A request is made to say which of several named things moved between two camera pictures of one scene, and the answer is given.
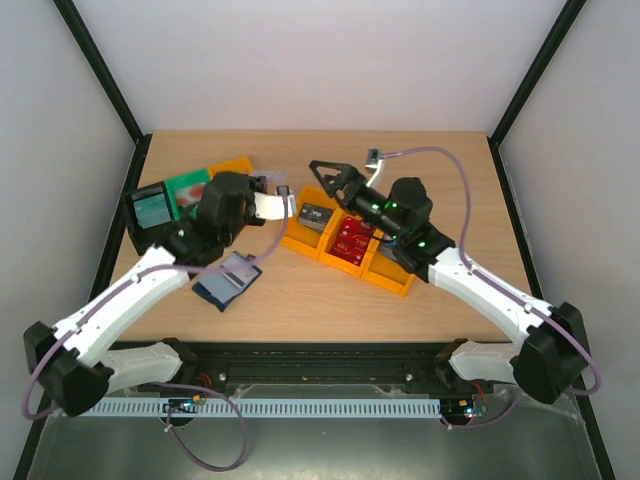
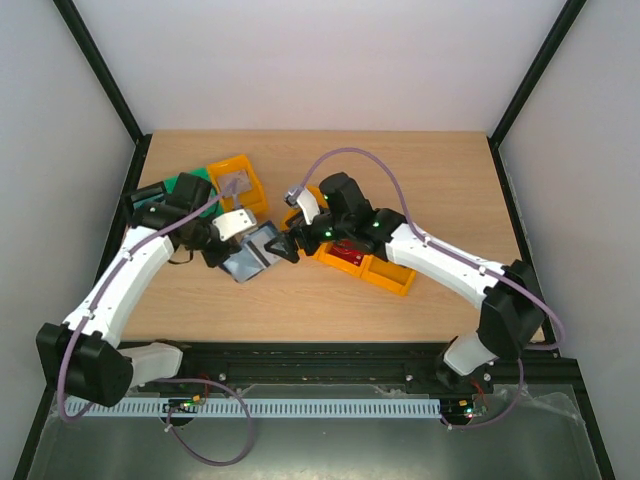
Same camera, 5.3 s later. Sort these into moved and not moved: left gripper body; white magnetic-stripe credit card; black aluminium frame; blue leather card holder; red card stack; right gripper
Moved: right gripper; white magnetic-stripe credit card; left gripper body; blue leather card holder
Not moved: red card stack; black aluminium frame
